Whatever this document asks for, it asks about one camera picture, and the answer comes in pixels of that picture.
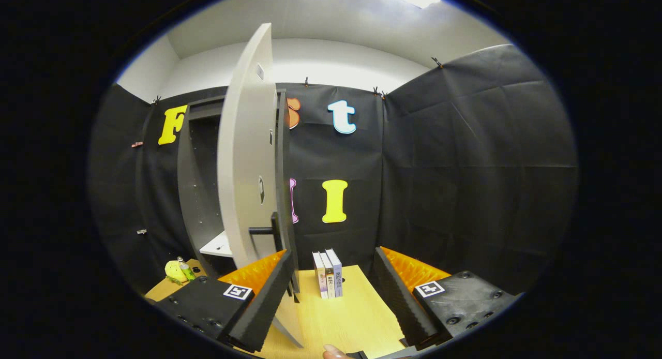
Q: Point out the beige shoe cabinet door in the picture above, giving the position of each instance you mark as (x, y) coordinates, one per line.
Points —
(248, 141)

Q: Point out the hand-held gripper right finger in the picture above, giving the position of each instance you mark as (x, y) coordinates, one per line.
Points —
(403, 307)

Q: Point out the dark grey shoe cabinet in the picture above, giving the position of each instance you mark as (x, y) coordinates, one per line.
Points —
(204, 193)

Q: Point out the white spine book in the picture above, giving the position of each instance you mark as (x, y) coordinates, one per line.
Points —
(329, 281)

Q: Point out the brown purple book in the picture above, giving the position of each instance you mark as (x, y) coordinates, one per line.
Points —
(319, 276)

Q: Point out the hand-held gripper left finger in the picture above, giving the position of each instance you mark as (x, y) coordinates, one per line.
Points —
(266, 307)

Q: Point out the black backdrop cloth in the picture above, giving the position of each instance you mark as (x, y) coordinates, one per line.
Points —
(465, 167)

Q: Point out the white blue book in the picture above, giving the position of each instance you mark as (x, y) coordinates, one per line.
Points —
(337, 276)

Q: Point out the yellow plush toy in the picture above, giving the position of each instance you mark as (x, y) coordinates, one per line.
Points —
(173, 271)

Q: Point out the green label drink bottle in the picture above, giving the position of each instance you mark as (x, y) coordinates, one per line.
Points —
(187, 272)

